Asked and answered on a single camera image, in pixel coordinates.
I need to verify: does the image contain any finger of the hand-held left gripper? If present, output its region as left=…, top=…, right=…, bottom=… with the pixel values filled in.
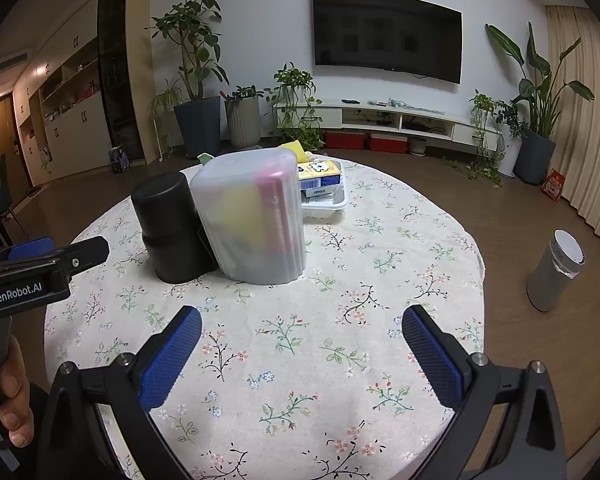
left=47, top=236, right=111, bottom=282
left=7, top=238, right=56, bottom=262

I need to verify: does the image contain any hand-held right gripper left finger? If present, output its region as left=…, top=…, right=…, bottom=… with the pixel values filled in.
left=40, top=305, right=203, bottom=480

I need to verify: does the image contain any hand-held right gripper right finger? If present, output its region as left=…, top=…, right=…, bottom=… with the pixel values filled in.
left=401, top=304, right=568, bottom=480

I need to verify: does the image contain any black cylindrical container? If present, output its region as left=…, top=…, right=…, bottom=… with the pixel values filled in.
left=131, top=171, right=218, bottom=284

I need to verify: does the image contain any translucent plastic container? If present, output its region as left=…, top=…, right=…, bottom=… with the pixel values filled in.
left=189, top=147, right=307, bottom=286

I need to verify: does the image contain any white plastic tray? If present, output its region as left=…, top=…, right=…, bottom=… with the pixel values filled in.
left=300, top=157, right=351, bottom=222

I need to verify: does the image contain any yellow cartoon print packet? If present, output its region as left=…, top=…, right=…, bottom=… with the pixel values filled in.
left=297, top=159, right=343, bottom=200

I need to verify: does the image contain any square yellow sponge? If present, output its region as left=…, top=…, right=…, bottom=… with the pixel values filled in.
left=277, top=141, right=307, bottom=161

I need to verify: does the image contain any person's left hand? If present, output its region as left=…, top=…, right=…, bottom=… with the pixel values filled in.
left=0, top=332, right=35, bottom=448

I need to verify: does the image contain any blue toy box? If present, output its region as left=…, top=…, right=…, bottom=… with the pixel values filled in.
left=108, top=144, right=131, bottom=175

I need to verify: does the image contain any wooden door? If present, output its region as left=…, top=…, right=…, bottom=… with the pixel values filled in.
left=0, top=97, right=31, bottom=196

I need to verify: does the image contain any grey cylindrical bin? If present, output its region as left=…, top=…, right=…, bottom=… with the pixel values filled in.
left=526, top=230, right=587, bottom=313

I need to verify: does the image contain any pale yellow sponge block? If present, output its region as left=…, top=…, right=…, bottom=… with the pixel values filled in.
left=217, top=182, right=261, bottom=241

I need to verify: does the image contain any thin drooping grass plant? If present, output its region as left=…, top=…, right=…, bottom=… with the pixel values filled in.
left=147, top=77, right=182, bottom=122

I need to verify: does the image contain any pink cylindrical item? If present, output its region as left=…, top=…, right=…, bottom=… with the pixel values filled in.
left=254, top=169, right=297, bottom=256

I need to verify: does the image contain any dark glass display cabinet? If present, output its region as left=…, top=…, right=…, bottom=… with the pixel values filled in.
left=97, top=0, right=147, bottom=161

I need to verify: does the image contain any red snack bag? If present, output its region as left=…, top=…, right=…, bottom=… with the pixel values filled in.
left=540, top=169, right=567, bottom=203

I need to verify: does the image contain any ribbed white plant pot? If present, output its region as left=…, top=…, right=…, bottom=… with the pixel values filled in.
left=225, top=96, right=262, bottom=150

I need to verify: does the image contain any tall white plant pot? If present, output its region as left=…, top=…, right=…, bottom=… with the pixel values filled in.
left=500, top=135, right=524, bottom=179

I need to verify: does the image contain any red storage box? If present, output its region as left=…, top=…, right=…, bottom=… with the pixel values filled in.
left=325, top=131, right=366, bottom=150
left=369, top=135, right=410, bottom=153

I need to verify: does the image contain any dark square plant pot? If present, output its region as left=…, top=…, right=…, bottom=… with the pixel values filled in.
left=512, top=127, right=557, bottom=186

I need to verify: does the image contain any small green potted plant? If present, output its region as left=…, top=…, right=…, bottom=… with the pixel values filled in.
left=225, top=85, right=264, bottom=107

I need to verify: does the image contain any small bushy trailing plant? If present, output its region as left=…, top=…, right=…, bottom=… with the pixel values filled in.
left=442, top=90, right=522, bottom=189

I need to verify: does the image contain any tall leafy tree plant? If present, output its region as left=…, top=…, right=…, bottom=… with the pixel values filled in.
left=150, top=0, right=230, bottom=103

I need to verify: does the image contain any white television cabinet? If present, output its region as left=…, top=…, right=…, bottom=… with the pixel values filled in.
left=272, top=99, right=503, bottom=145

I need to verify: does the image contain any trailing vine plant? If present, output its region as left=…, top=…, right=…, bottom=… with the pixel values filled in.
left=265, top=62, right=327, bottom=151

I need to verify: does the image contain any beige curtain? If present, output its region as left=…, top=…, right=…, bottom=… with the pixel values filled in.
left=545, top=4, right=600, bottom=268

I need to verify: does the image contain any large broad-leaf plant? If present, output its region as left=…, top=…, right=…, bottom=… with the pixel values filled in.
left=485, top=22, right=596, bottom=138

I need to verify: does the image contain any black television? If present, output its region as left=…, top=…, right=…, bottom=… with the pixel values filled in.
left=312, top=0, right=463, bottom=85

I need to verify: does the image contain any beige wall cabinet unit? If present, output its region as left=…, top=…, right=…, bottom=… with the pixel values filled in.
left=12, top=0, right=113, bottom=186

